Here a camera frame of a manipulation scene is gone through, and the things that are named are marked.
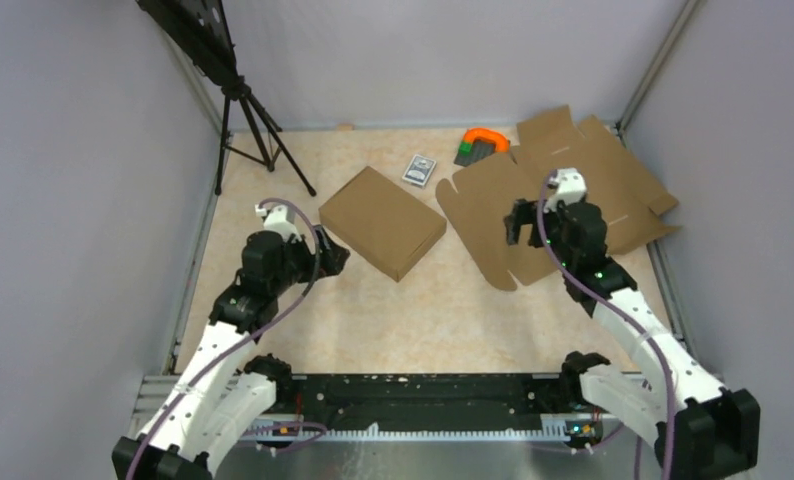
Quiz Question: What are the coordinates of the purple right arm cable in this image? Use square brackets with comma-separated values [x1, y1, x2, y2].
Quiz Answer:
[536, 169, 678, 480]

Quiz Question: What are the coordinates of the orange curved toy piece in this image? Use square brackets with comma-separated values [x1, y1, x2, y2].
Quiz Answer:
[461, 127, 510, 152]

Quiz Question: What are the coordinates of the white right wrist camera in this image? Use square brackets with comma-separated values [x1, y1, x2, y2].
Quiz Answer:
[543, 168, 587, 213]

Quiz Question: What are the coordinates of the black perforated board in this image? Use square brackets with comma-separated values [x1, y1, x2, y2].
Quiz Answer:
[136, 0, 239, 87]

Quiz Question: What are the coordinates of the black tripod stand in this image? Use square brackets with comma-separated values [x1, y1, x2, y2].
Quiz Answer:
[214, 76, 317, 197]

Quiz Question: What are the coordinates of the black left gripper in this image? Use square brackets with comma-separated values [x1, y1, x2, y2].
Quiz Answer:
[269, 224, 348, 296]

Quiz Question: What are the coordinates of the grey toy brick plate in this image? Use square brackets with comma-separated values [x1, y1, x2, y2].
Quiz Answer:
[453, 139, 497, 167]

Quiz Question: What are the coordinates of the blue playing card deck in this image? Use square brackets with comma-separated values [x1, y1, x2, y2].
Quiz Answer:
[401, 154, 437, 188]

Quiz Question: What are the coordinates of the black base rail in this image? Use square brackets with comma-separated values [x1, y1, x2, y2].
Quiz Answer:
[270, 373, 601, 433]

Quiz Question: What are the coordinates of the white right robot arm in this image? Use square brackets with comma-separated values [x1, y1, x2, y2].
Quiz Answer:
[504, 199, 761, 479]

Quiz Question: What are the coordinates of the brown cardboard box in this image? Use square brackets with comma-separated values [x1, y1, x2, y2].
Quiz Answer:
[436, 105, 679, 291]
[318, 166, 447, 282]

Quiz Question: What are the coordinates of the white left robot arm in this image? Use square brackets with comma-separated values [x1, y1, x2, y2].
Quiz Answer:
[111, 225, 350, 479]

